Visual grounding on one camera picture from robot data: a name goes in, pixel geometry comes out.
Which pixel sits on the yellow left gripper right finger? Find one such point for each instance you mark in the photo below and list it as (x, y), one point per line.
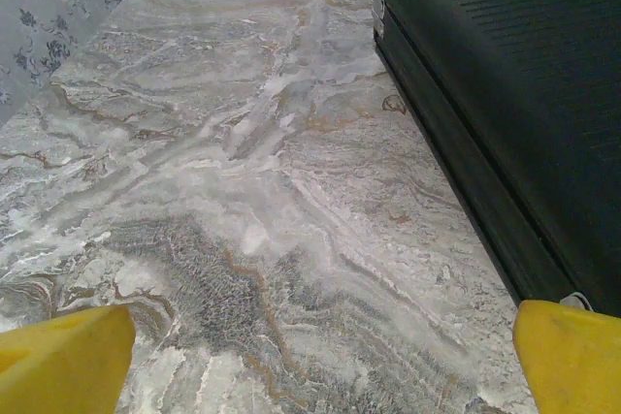
(577, 365)

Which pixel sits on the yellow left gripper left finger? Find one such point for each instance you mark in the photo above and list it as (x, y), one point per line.
(63, 365)

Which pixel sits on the black ribbed hard case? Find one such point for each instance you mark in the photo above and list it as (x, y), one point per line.
(509, 70)

